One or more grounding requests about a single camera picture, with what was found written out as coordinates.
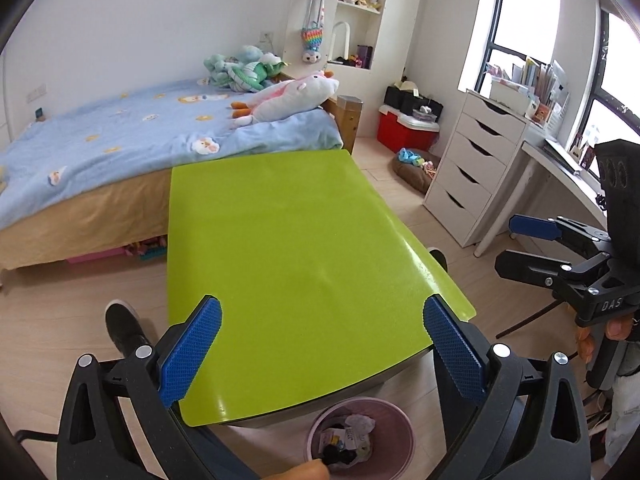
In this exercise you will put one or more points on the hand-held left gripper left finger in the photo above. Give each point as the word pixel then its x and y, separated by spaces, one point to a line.
pixel 192 355

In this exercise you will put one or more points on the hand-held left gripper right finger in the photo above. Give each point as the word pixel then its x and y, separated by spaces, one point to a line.
pixel 455 355

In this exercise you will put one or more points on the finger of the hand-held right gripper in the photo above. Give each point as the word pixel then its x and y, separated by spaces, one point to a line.
pixel 530 267
pixel 535 227

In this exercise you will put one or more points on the pink trash bin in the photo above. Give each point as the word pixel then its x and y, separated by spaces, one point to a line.
pixel 395 440

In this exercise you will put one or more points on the person's right forearm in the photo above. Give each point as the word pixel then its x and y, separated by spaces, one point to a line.
pixel 620 420

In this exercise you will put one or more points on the person's right hand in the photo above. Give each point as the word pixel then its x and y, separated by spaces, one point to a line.
pixel 617 329

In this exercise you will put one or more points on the white desk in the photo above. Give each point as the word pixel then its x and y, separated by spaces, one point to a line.
pixel 550 170

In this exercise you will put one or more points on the person's left black shoe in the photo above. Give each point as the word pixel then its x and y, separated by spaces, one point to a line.
pixel 122 322

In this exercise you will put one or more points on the person's black shoe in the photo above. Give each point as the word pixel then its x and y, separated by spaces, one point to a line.
pixel 440 259
pixel 122 322

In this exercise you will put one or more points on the person's right black shoe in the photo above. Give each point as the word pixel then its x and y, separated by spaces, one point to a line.
pixel 440 259

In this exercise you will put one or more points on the white drawer cabinet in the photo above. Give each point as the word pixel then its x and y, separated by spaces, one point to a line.
pixel 470 160

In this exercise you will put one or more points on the colourful toys under bed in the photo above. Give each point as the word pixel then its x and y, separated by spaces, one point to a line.
pixel 145 250

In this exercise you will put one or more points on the crumpled white paper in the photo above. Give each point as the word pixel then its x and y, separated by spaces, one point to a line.
pixel 357 425

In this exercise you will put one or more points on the brown pet bed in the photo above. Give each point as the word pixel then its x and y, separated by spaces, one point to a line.
pixel 410 177

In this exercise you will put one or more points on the flat pink box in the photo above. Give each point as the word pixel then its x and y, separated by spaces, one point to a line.
pixel 95 258

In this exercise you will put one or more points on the blue pet toy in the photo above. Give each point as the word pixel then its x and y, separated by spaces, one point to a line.
pixel 410 156

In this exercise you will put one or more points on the stack of books and cards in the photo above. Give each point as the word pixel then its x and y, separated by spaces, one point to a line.
pixel 530 80

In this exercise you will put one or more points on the red storage box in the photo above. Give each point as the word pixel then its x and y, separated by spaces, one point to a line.
pixel 400 132

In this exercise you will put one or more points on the wooden bed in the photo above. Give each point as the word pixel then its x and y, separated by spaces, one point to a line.
pixel 75 220

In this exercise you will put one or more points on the black storage bins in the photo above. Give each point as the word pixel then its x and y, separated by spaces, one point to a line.
pixel 400 100

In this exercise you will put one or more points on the black framed window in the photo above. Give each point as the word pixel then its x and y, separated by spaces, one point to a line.
pixel 530 10

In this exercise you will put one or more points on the light blue printed blanket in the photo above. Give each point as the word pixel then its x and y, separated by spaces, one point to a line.
pixel 125 135

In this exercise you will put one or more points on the white shelf unit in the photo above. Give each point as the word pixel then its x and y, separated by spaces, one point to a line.
pixel 395 35

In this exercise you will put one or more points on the purple box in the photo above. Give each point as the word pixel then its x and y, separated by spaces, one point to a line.
pixel 364 56

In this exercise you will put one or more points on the white unicorn plush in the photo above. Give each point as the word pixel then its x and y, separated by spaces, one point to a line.
pixel 295 97

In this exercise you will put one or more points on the white arch-shaped lamp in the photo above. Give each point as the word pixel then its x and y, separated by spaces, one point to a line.
pixel 334 40

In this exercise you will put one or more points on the teal plush toy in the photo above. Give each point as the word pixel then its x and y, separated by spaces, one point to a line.
pixel 220 66

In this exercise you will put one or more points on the rainbow hanging plush bag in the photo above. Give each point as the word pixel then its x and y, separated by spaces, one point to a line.
pixel 312 40

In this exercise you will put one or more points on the green plush toy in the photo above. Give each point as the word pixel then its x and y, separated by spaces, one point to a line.
pixel 260 71

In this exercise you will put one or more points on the small dark wall device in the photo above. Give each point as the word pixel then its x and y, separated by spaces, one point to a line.
pixel 39 113

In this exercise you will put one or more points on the white wall socket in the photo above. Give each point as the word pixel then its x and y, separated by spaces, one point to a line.
pixel 37 92
pixel 265 38

